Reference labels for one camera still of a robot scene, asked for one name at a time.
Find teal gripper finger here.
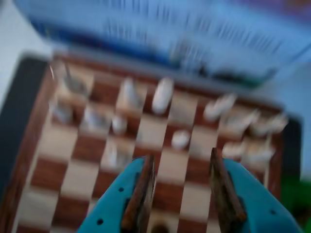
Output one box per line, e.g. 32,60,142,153
77,154,156,233
210,147,305,233

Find light chess rook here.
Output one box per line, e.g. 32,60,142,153
62,63,89,98
250,113,290,136

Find light chess bishop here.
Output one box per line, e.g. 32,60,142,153
120,77,142,110
203,93,238,122

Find light chess king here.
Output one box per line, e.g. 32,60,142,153
152,77,174,115

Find green plastic container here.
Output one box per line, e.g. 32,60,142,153
279,178,311,233

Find wooden chessboard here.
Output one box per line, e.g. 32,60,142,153
0,55,304,233

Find illustrated cover book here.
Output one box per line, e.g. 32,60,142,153
14,0,311,88

